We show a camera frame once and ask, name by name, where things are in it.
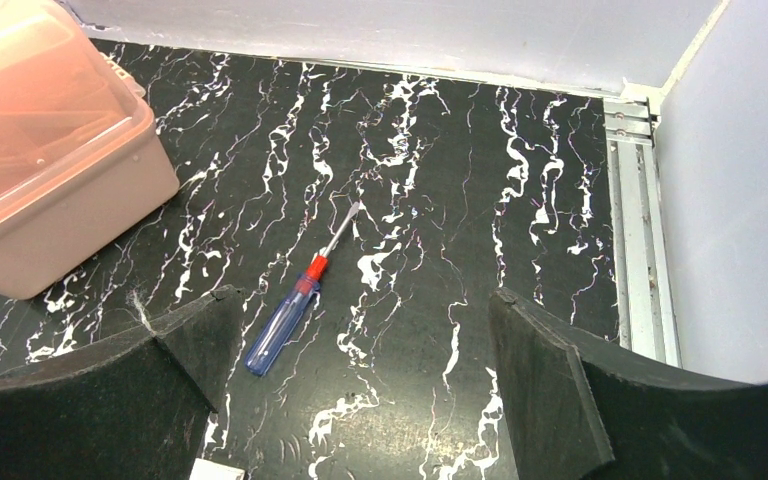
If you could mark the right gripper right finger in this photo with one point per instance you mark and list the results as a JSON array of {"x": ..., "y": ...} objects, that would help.
[{"x": 580, "y": 407}]

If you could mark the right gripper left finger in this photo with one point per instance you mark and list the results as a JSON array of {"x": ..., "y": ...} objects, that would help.
[{"x": 133, "y": 405}]

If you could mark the blue red pen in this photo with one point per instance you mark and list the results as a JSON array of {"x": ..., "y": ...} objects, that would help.
[{"x": 285, "y": 318}]

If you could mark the pink translucent plastic box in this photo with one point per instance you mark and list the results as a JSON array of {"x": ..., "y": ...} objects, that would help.
[{"x": 80, "y": 158}]

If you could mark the aluminium frame rail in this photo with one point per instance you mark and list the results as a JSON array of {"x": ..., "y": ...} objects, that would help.
[{"x": 647, "y": 323}]

